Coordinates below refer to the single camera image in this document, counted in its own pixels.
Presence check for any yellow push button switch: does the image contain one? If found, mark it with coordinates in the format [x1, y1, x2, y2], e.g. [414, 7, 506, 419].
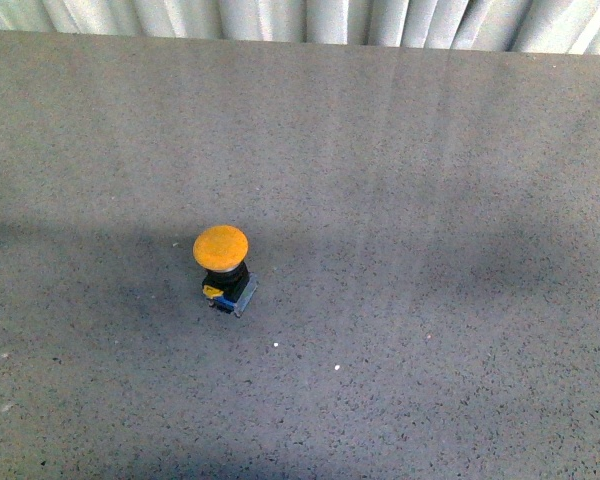
[192, 225, 258, 317]

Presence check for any white pleated curtain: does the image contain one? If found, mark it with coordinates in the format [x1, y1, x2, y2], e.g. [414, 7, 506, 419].
[0, 0, 600, 55]

